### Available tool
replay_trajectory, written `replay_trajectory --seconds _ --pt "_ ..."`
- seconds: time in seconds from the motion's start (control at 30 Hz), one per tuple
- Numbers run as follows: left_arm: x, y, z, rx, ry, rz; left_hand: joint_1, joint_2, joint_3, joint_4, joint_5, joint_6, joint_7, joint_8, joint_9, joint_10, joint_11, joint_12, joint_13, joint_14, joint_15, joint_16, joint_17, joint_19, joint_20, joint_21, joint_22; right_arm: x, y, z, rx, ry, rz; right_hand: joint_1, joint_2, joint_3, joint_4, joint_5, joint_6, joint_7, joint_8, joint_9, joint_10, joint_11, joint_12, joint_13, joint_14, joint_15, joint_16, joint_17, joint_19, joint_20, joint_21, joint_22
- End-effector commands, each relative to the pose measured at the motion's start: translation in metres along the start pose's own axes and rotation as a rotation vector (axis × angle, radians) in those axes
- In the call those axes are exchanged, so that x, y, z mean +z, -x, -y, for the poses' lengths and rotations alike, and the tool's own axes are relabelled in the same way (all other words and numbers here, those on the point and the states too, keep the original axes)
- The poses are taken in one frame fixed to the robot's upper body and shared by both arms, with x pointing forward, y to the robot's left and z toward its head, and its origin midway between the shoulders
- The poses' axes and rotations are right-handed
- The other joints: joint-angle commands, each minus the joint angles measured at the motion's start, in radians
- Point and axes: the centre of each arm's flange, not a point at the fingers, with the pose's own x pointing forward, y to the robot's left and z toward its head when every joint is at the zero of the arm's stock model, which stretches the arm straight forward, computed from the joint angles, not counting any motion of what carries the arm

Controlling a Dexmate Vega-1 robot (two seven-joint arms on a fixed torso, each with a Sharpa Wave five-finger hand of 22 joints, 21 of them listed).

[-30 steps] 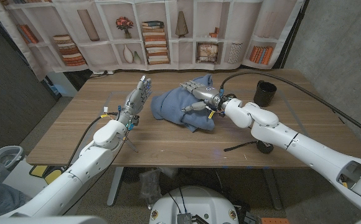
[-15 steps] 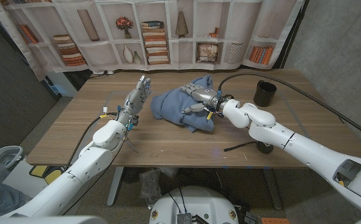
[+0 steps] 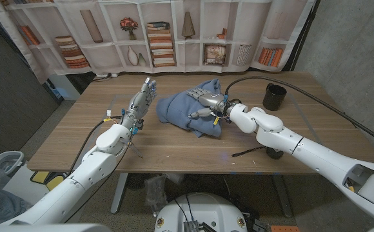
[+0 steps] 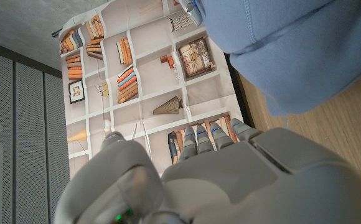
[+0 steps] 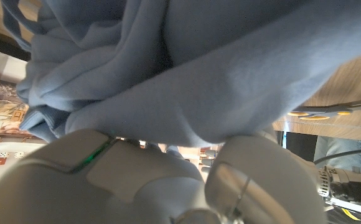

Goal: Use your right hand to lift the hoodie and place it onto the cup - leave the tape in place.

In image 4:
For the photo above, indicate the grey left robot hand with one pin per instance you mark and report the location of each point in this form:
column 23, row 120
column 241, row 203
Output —
column 246, row 180

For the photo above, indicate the printed bookshelf backdrop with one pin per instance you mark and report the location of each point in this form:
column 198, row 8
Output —
column 155, row 77

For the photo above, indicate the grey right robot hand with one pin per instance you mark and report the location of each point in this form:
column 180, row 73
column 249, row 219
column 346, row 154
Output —
column 193, row 9

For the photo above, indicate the blue hoodie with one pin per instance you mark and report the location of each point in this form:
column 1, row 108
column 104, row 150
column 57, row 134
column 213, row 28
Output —
column 292, row 53

